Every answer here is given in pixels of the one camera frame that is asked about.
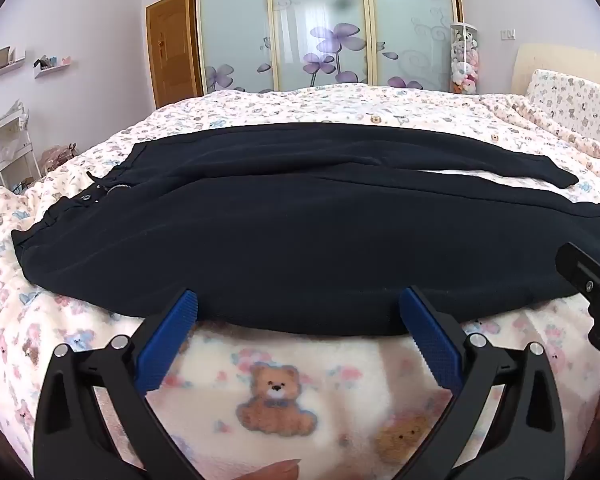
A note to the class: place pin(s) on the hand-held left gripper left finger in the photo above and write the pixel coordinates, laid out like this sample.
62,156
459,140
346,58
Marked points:
167,340

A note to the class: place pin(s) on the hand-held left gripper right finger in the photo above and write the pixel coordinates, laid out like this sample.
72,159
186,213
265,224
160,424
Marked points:
432,340

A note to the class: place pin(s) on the dark navy pants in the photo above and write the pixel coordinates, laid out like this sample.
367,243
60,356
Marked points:
280,235

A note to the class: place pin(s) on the person's left hand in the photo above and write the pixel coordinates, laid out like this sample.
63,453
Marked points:
277,471

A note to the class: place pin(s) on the bear print fleece blanket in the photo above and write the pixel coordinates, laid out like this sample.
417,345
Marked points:
290,360

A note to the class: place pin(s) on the bear print pillow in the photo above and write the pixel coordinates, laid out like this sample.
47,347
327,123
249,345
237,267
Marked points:
575,105

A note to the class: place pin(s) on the cream bed headboard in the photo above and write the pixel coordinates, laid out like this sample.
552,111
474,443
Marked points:
555,62

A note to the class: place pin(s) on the pink bag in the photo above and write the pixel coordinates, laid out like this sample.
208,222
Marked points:
57,159

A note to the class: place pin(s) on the clear cylinder of plush toys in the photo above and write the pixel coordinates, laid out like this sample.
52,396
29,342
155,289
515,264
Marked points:
464,60

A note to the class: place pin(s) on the wooden door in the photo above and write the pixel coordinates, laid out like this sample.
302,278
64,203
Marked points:
172,55

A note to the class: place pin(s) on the floral glass sliding wardrobe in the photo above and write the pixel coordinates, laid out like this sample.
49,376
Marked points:
320,10

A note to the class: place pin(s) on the white wall switch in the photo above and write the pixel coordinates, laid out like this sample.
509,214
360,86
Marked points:
508,35

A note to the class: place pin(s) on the short white wall shelf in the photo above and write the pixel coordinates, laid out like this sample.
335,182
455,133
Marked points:
52,69

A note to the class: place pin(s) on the long white wall shelf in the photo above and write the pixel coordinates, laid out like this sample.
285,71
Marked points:
2,72

